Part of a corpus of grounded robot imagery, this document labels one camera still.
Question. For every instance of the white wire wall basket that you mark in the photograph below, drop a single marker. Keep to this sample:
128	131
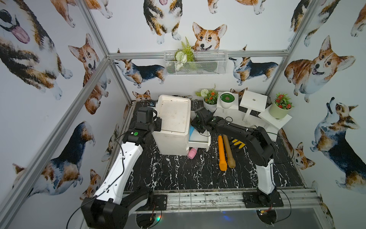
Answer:
206	63

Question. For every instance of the pink toy microphone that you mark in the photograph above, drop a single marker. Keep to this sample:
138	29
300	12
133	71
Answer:
192	153

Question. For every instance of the tan toy microphone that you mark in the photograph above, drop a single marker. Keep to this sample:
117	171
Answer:
230	160

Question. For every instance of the green fern with white flower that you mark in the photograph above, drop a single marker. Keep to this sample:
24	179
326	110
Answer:
183	55

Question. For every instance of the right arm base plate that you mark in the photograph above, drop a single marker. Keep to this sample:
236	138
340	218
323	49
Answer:
259	199

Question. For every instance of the blue toy microphone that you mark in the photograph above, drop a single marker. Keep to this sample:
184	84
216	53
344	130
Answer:
191	130

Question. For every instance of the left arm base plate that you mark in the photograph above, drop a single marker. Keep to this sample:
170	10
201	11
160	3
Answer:
155	202

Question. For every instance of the white three-drawer cabinet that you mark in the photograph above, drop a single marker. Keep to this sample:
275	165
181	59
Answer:
175	138

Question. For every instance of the potted plant red white flowers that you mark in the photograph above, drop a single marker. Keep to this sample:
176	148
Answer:
210	97

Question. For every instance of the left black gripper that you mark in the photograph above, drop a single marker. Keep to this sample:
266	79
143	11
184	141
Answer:
157	124

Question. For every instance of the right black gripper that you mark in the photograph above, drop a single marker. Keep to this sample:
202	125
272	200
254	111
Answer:
193	122

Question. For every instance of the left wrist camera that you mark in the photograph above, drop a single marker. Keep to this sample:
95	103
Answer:
147	113

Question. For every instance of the white tiered display stand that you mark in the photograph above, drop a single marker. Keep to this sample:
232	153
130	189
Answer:
251	111

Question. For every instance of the green pot red flowers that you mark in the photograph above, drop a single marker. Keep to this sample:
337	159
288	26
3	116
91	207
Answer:
281	106

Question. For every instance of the white cup green inside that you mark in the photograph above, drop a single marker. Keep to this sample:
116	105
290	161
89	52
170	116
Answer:
226	100

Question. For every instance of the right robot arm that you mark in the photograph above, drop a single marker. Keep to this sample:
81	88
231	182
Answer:
260	146

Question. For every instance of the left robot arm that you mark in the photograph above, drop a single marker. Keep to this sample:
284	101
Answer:
108	208

